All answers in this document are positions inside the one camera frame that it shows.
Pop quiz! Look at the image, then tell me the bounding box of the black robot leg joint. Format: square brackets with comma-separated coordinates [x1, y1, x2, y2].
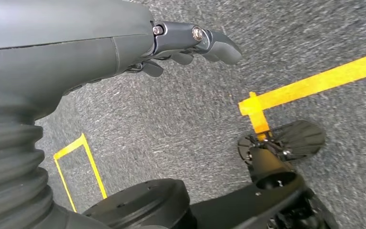
[82, 178, 198, 229]

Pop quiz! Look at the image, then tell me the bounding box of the black robot foot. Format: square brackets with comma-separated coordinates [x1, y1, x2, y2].
[237, 120, 326, 166]

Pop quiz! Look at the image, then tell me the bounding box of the dark robot ankle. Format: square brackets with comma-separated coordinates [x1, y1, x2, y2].
[247, 139, 297, 190]

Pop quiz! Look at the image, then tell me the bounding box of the yellow floor tape outline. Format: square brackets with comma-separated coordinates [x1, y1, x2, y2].
[237, 49, 366, 142]
[53, 133, 109, 213]

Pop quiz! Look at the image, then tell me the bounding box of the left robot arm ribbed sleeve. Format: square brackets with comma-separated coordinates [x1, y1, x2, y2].
[0, 105, 68, 229]

